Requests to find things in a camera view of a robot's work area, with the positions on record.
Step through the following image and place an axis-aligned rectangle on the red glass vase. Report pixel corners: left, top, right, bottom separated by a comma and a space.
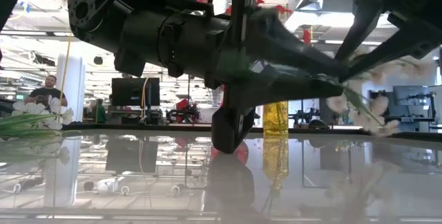
210, 84, 250, 165

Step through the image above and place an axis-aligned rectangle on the black computer monitor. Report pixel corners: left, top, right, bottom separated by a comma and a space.
111, 77, 161, 107

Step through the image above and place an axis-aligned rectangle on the yellow glass bottle vase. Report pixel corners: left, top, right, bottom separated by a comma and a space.
262, 101, 289, 138

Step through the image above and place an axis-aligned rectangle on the person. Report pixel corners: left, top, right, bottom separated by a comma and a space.
90, 98, 108, 124
23, 74, 69, 108

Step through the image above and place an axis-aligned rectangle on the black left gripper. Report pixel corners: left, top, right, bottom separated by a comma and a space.
206, 0, 349, 154

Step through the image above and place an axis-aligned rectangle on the white pillar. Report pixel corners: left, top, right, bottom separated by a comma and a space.
55, 54, 86, 123

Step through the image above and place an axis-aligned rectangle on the large white blossom bunch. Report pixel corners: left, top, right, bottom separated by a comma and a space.
0, 95, 84, 139

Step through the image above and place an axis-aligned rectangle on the black table frame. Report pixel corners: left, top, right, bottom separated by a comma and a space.
61, 122, 442, 141

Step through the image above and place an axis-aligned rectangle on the small pale blossom bunch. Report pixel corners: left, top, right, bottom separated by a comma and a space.
251, 56, 434, 138

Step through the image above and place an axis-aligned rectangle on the gray desk monitor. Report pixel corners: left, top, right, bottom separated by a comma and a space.
392, 84, 433, 116

